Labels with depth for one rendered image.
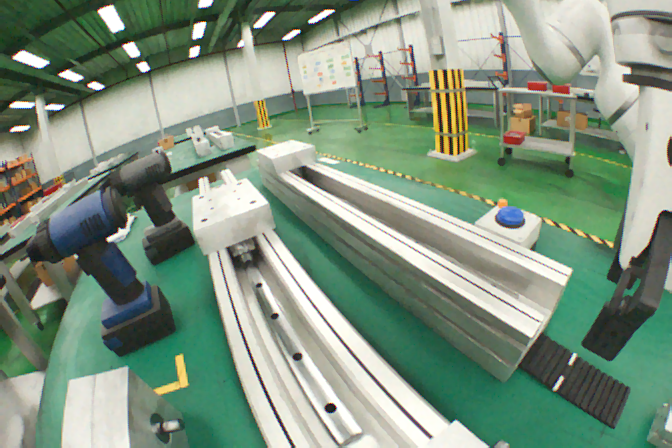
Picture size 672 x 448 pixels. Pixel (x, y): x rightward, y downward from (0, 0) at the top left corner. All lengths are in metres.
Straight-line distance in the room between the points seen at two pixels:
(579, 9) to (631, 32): 0.44
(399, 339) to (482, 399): 0.12
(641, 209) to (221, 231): 0.40
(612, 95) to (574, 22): 0.15
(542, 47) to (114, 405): 0.73
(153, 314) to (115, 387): 0.17
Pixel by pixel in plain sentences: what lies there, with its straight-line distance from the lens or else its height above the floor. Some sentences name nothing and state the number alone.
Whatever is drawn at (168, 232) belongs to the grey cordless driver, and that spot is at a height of 0.83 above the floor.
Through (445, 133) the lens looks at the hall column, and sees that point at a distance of 3.42.
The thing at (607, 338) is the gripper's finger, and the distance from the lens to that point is 0.20.
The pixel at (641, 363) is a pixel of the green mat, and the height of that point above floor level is 0.78.
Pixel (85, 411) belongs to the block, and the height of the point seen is 0.87.
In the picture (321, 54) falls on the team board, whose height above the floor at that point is 1.80.
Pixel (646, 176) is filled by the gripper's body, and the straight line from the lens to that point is 0.16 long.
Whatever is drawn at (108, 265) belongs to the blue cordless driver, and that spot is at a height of 0.91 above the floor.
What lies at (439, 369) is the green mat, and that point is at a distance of 0.29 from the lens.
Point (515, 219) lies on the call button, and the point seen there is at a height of 0.85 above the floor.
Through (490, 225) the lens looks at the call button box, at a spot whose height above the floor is 0.84.
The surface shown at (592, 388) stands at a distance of 0.33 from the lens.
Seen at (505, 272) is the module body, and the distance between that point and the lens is 0.30.
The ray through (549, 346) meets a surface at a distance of 0.33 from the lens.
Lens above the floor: 1.04
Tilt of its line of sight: 23 degrees down
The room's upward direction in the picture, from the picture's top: 10 degrees counter-clockwise
